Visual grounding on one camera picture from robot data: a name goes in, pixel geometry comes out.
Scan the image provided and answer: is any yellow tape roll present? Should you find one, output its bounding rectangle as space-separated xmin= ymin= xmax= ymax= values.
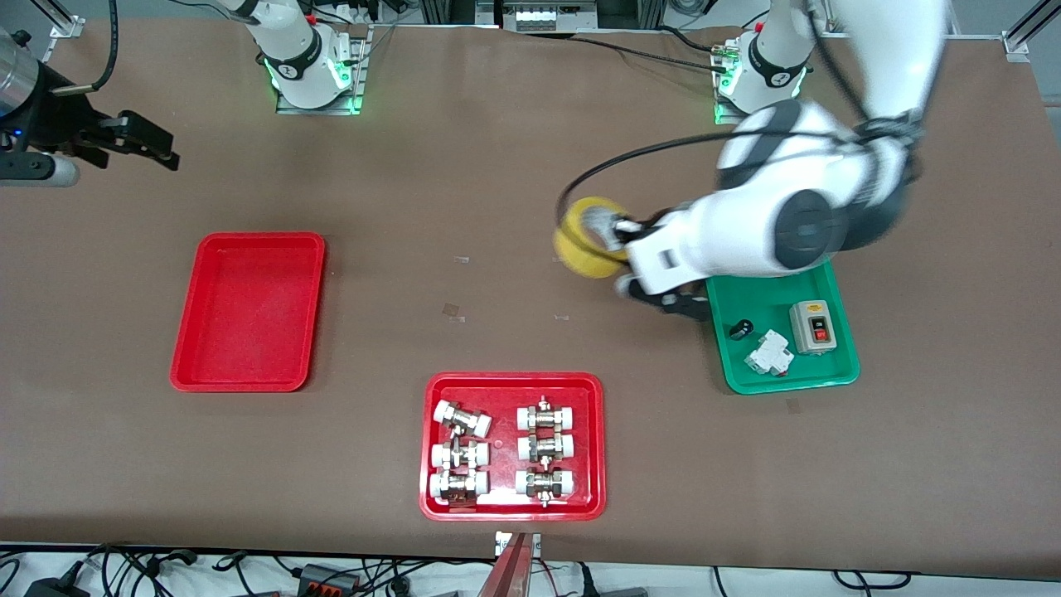
xmin=553 ymin=197 xmax=632 ymax=279

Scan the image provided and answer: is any empty red plastic tray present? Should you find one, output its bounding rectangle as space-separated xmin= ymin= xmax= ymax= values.
xmin=170 ymin=231 xmax=327 ymax=393

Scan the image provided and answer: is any green plastic tray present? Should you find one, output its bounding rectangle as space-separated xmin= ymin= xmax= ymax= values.
xmin=705 ymin=257 xmax=861 ymax=396

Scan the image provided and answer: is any red tray holding valves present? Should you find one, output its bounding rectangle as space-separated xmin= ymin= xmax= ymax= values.
xmin=419 ymin=371 xmax=608 ymax=522

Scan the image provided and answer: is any white circuit breaker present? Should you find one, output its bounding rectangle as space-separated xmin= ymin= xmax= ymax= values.
xmin=744 ymin=329 xmax=795 ymax=378

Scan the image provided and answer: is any metal valve with white ends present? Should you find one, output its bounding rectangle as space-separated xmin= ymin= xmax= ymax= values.
xmin=516 ymin=431 xmax=576 ymax=464
xmin=516 ymin=396 xmax=578 ymax=432
xmin=429 ymin=439 xmax=491 ymax=471
xmin=428 ymin=469 xmax=490 ymax=504
xmin=434 ymin=400 xmax=493 ymax=439
xmin=514 ymin=466 xmax=577 ymax=507

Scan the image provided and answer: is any white terminal block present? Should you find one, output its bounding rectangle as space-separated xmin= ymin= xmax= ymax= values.
xmin=504 ymin=4 xmax=574 ymax=32

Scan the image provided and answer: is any black equipment rack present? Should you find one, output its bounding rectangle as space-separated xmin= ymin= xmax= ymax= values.
xmin=419 ymin=0 xmax=664 ymax=30

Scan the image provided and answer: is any red aluminium profile bar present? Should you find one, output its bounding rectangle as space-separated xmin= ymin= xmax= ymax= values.
xmin=477 ymin=532 xmax=535 ymax=597

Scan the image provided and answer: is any aluminium frame post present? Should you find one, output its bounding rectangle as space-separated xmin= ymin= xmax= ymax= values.
xmin=1001 ymin=0 xmax=1061 ymax=63
xmin=46 ymin=0 xmax=85 ymax=41

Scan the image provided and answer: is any aluminium left arm base plate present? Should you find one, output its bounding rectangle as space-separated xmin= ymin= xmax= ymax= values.
xmin=713 ymin=37 xmax=747 ymax=127

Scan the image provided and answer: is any grey switch box red button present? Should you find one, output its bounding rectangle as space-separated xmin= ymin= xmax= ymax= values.
xmin=787 ymin=299 xmax=838 ymax=356

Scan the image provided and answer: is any long black table cable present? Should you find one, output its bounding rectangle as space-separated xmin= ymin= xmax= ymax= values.
xmin=570 ymin=33 xmax=724 ymax=74

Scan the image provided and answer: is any short black table cable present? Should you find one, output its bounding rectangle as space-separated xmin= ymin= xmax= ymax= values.
xmin=659 ymin=25 xmax=724 ymax=54

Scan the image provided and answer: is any aluminium right arm base plate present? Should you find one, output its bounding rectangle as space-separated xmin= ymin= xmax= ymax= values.
xmin=275 ymin=23 xmax=371 ymax=116

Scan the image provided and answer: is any small white bracket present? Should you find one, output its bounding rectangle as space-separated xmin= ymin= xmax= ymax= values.
xmin=495 ymin=531 xmax=542 ymax=558

